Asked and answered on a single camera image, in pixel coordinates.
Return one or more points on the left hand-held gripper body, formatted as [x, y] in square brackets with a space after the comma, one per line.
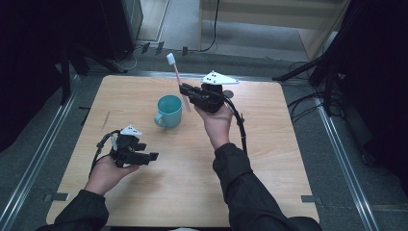
[123, 150]

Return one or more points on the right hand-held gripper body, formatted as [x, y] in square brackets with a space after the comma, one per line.
[210, 97]

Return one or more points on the pink toothbrush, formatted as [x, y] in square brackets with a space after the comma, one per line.
[178, 77]

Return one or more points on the teal cup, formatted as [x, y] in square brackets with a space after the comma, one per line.
[169, 112]

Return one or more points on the person's left hand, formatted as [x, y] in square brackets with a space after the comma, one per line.
[106, 176]

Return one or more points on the person's right hand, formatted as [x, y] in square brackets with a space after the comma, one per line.
[216, 128]

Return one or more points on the dark round table grommet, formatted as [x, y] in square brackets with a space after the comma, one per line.
[229, 94]

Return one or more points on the black metal stand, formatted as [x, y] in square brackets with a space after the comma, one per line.
[65, 80]

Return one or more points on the black cabinet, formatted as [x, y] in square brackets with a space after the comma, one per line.
[118, 25]

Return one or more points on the light wooden furniture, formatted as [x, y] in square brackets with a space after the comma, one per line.
[272, 16]

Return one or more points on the black curtain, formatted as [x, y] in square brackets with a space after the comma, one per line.
[378, 80]
[29, 64]

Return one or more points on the grey metal table bracket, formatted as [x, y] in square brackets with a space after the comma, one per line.
[57, 196]
[310, 199]

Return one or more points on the aluminium floor rail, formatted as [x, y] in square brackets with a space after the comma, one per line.
[35, 160]
[346, 166]

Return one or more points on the black metal stand frame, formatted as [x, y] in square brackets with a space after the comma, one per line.
[320, 70]

